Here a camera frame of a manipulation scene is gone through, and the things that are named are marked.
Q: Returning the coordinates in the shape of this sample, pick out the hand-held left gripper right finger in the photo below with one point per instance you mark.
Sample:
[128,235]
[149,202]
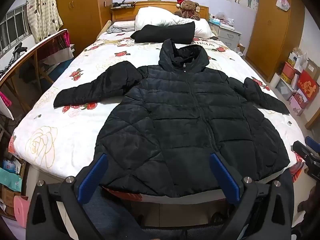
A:
[226,180]

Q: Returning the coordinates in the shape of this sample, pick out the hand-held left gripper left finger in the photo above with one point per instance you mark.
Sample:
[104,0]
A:
[92,180]

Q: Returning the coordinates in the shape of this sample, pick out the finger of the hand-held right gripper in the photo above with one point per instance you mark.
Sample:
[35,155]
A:
[301,150]
[313,143]

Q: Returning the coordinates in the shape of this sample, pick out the black hooded puffer jacket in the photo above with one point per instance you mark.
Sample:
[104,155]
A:
[190,120]

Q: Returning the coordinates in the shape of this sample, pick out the dark brown cloth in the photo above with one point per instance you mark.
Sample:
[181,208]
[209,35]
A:
[310,201]

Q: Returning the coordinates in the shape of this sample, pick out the pink floral box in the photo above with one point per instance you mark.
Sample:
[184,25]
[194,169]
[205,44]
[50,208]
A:
[297,102]

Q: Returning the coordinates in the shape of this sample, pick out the red gift box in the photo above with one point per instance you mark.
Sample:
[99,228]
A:
[308,85]

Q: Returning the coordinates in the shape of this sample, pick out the white paper roll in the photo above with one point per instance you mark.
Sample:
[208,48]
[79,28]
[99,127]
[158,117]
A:
[275,80]

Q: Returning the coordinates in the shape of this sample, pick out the orange box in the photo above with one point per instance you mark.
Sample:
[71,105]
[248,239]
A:
[288,72]

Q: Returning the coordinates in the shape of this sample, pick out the pink plastic stool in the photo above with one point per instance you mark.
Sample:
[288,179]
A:
[21,211]

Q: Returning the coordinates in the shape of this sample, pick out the brown cardboard box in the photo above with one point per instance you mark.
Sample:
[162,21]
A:
[312,66]

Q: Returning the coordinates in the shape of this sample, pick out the teal box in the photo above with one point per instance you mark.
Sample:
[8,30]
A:
[11,180]

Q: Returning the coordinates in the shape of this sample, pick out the blue and white package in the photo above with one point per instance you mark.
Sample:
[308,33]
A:
[11,166]

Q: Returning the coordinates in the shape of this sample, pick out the cardboard box with print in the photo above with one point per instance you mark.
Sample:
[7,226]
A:
[8,200]

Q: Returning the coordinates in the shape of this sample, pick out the white paper bags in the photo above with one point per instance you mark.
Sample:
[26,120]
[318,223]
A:
[296,56]

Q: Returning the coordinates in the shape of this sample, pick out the pink and white cloth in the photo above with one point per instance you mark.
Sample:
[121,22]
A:
[5,105]

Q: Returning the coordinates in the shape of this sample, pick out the wooden wardrobe with hanging bag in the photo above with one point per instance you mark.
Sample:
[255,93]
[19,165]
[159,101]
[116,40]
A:
[270,35]

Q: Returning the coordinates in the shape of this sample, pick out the wooden rack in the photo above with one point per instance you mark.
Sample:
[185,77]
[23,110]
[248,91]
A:
[30,80]

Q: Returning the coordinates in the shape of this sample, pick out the white drawer nightstand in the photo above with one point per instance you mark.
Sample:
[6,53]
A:
[228,37]

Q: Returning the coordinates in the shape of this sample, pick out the red plaid cloth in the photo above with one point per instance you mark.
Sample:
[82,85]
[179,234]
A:
[58,47]

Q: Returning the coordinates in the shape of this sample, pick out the white hanging bag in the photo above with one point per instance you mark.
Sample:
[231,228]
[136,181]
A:
[283,0]

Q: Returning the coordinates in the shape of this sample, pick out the black desk stand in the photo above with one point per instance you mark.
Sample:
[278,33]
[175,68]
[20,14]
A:
[20,50]

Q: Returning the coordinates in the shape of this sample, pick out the clutter on nightstand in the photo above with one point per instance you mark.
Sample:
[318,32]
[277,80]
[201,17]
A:
[221,18]

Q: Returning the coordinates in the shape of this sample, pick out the small flat white pillow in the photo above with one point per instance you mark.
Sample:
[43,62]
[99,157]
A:
[122,24]

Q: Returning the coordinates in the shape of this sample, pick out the folded black garment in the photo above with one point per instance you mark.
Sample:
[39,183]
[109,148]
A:
[165,33]

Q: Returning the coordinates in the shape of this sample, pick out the tall wooden wardrobe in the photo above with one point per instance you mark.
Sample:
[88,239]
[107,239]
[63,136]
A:
[82,10]

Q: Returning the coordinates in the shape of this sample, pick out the barred window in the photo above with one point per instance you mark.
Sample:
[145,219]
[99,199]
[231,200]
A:
[15,27]

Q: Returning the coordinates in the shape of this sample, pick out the brown teddy bear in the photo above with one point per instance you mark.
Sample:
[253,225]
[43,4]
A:
[188,8]

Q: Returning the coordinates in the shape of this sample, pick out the large white pillow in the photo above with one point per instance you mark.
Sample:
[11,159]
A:
[160,16]

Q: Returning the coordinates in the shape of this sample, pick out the small items on headboard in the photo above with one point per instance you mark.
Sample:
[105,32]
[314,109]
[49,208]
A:
[121,5]

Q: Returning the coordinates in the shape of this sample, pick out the heart patterned curtain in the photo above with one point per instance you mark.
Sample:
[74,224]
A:
[43,7]

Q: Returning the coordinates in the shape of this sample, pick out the wooden bed headboard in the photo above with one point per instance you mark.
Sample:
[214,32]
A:
[160,3]

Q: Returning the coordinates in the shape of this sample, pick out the bed frame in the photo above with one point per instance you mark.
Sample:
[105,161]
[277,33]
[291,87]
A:
[175,212]

